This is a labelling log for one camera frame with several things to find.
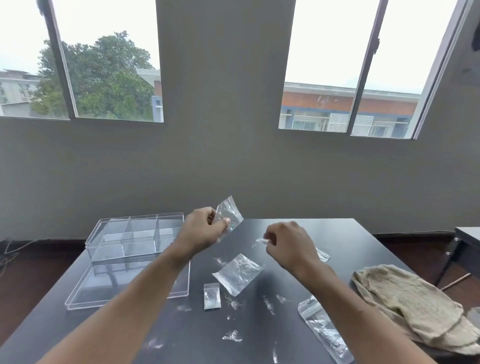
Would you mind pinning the sliding window with building view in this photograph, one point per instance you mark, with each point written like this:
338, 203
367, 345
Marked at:
360, 67

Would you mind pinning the person's left hand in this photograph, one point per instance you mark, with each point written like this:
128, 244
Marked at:
197, 232

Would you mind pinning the medium clear zip bag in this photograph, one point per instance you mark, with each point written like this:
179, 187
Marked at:
238, 273

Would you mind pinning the long clear zip bag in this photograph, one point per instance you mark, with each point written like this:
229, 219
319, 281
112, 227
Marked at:
322, 326

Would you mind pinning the small clear zip bag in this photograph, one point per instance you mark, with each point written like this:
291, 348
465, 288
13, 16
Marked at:
231, 213

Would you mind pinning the person's left forearm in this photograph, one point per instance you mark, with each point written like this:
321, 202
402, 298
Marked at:
123, 311

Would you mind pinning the black side table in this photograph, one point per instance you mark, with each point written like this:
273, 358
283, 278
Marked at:
465, 247

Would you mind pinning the beige knitted cloth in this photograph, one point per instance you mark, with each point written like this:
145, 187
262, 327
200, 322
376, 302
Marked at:
408, 303

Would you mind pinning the tiny clear plastic piece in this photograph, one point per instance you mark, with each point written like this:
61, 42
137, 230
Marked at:
261, 241

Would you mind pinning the scattered clear plastic bits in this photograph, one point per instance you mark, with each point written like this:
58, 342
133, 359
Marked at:
231, 336

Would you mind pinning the person's right thumb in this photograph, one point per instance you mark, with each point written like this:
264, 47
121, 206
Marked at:
270, 240

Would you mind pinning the person's right forearm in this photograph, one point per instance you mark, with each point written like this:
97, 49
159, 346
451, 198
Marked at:
360, 318

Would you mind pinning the clear plastic compartment box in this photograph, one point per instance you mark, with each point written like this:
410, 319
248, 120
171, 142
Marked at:
131, 234

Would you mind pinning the tiny clear zip bag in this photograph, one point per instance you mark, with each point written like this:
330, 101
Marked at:
212, 296

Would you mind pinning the sliding window with tree view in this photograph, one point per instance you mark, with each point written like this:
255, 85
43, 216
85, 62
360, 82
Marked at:
97, 63

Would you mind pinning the person's left thumb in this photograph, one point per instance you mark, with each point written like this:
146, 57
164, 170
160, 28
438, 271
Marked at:
222, 224

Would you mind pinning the clear plastic box lid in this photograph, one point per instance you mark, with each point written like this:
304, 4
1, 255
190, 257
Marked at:
105, 285

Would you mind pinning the person's right hand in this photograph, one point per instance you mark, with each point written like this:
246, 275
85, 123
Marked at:
296, 247

